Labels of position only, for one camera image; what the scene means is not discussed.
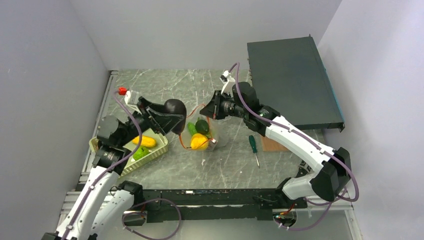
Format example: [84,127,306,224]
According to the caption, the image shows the black pliers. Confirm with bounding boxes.
[294,160,314,182]

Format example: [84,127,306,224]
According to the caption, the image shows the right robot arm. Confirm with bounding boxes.
[199,82,351,208]

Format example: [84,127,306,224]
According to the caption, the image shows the dark green toy avocado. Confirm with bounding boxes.
[195,119,210,135]

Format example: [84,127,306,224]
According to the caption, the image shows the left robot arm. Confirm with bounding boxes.
[42,97,187,240]

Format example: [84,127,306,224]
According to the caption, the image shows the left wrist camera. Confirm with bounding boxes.
[117,87,142,114]

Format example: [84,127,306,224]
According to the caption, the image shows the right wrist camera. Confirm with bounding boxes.
[220,70,236,97]

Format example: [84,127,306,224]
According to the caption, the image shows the aluminium frame rail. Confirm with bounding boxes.
[52,70,119,240]

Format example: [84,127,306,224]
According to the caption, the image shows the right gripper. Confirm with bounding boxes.
[199,90,247,120]

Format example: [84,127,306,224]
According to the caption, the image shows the green toy cucumber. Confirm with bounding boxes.
[187,122,197,136]

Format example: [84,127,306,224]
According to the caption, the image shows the wooden board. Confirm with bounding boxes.
[260,136,289,152]

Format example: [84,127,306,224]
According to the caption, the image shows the dark purple toy eggplant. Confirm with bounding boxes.
[164,98,187,135]

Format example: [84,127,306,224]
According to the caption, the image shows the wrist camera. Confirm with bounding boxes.
[220,70,236,97]
[117,87,142,114]

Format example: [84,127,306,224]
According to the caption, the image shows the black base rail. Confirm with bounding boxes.
[123,188,308,226]

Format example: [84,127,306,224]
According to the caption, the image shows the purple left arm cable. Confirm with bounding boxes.
[61,89,182,240]

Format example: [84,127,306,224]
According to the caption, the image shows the yellow toy fruit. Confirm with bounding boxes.
[190,133,209,151]

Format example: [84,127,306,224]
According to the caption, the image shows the yellow toy squash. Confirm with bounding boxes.
[131,135,157,148]

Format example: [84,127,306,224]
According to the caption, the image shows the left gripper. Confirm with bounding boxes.
[118,96,184,146]

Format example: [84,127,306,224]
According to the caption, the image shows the clear zip top bag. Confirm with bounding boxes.
[178,104,228,151]

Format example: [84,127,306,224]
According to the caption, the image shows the green plastic basket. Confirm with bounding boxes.
[88,129,168,177]

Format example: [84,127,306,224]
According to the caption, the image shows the green handled screwdriver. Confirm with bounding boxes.
[248,135,260,168]

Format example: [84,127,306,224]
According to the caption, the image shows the dark green metal case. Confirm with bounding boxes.
[247,35,345,131]

